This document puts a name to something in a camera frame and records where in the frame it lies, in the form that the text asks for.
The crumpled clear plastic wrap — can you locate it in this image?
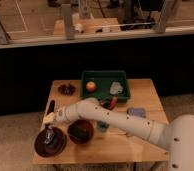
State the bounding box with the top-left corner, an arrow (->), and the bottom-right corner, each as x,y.
110,81 -> 123,95

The red bowl with dark sponge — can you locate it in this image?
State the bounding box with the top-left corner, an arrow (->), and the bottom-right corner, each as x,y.
67,120 -> 94,144

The red handled tool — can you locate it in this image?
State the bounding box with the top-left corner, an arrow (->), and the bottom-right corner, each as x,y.
103,96 -> 118,110

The dark grape bunch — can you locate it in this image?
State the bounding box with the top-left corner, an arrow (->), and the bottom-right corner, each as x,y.
58,84 -> 76,95

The wooden table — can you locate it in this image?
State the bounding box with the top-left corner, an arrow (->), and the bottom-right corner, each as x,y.
33,79 -> 169,164

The blue cup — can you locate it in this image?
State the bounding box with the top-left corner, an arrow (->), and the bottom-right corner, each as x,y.
97,121 -> 109,133

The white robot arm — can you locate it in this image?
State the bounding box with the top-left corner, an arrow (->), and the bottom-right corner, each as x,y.
43,98 -> 194,171

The orange apple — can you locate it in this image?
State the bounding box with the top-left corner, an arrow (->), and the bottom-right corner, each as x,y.
86,81 -> 97,92

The green plastic tray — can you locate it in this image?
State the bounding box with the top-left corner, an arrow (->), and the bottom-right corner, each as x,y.
80,70 -> 131,103

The blue grey sponge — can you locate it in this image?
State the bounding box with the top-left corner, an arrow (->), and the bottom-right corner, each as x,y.
127,107 -> 146,118

